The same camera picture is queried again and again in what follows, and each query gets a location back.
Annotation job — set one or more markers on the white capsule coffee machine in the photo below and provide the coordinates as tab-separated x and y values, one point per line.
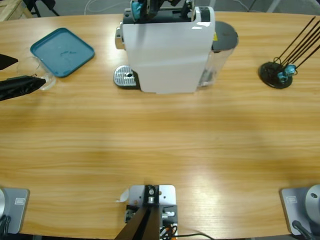
165	55

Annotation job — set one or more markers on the black chair legs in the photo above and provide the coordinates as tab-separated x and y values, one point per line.
35	6

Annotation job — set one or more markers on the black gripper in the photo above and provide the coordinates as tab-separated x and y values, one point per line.
172	2

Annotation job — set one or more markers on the wooden crate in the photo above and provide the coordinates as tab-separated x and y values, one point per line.
10	8

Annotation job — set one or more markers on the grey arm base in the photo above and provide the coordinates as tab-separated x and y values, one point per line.
15	210
300	207

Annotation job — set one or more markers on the clear drinking glass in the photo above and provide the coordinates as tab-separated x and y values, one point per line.
49	83

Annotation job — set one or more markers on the clear water tank black lid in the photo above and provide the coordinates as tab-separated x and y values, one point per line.
225	35

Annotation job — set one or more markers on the white paper tag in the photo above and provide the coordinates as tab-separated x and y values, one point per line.
123	196

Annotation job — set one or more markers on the grey metal table leg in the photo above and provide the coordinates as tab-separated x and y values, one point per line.
273	5

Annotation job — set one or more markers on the teal plastic tray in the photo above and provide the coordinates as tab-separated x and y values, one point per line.
62	52

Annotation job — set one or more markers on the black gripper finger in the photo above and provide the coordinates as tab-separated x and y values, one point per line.
20	86
6	61

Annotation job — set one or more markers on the black capsule holder stand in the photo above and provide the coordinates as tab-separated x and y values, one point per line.
268	75

